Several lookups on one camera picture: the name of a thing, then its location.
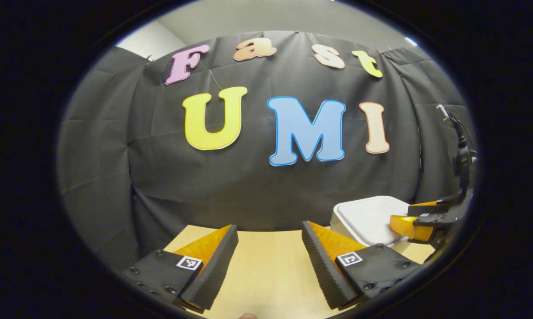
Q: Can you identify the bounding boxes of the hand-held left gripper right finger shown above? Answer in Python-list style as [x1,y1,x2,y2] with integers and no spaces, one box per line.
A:
[302,221,422,310]

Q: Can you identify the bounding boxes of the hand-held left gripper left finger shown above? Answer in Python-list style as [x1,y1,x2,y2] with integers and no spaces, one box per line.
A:
[120,225,239,315]

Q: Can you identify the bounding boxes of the white desktop garbage bin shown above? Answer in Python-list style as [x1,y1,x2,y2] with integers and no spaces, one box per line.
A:
[330,196,420,247]

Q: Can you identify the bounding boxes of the wooden desktop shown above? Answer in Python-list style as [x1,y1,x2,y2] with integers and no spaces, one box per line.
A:
[162,225,436,319]

